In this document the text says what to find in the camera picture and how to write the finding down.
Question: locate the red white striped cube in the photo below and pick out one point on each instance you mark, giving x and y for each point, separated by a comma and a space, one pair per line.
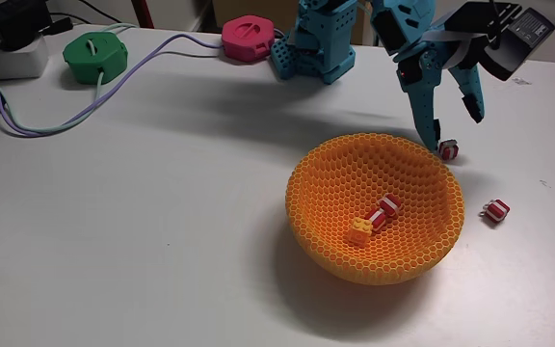
496, 210
389, 205
449, 151
377, 220

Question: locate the yellow toy cube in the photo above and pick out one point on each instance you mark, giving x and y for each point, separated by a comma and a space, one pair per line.
359, 231

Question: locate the yellow honeycomb basket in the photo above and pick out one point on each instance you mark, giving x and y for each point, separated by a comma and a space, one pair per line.
335, 193

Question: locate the red metal pole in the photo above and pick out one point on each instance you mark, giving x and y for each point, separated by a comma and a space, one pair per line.
141, 12

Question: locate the black power plug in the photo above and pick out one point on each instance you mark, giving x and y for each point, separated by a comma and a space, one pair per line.
58, 26

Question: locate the white power block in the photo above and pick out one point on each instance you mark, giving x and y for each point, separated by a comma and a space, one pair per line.
12, 62

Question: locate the black power adapter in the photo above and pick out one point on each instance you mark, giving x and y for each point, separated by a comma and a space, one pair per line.
15, 21

